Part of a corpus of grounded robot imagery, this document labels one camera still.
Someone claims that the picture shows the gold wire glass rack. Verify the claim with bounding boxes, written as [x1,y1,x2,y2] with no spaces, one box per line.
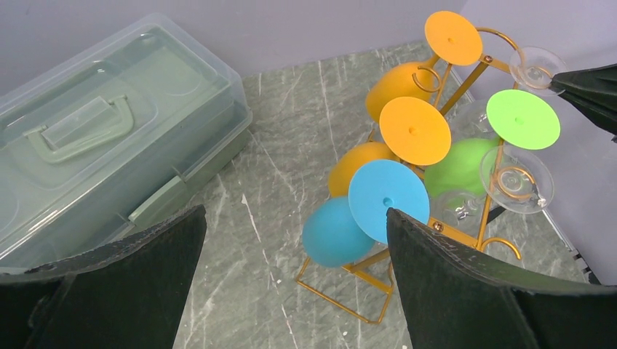
[295,27,522,324]

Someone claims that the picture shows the orange wine glass front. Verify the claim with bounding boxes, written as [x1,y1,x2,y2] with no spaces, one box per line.
[327,97,452,197]

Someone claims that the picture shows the orange wine glass rear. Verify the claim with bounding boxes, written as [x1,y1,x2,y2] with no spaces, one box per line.
[365,11,483,122]

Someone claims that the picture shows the blue wine glass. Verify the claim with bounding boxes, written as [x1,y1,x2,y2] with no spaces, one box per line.
[302,159,430,268]

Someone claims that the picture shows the orange wine glass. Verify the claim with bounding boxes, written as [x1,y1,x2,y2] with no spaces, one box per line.
[327,97,452,197]
[365,11,483,122]

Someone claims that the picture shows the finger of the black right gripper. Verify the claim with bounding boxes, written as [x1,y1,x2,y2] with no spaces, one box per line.
[561,92,616,136]
[549,63,616,98]

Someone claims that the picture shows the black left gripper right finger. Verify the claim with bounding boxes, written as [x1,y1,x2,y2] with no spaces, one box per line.
[387,208,616,348]

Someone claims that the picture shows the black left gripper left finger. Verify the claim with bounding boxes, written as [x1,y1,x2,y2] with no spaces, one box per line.
[1,205,207,348]

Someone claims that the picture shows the clear wine glass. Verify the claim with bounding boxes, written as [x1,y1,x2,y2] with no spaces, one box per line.
[431,145,555,230]
[450,47,566,150]

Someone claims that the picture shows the clear wine glass front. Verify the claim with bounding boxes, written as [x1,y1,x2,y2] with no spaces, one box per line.
[431,145,555,230]

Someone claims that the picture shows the green wine glass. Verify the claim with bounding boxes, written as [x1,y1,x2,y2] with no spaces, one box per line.
[424,89,561,198]

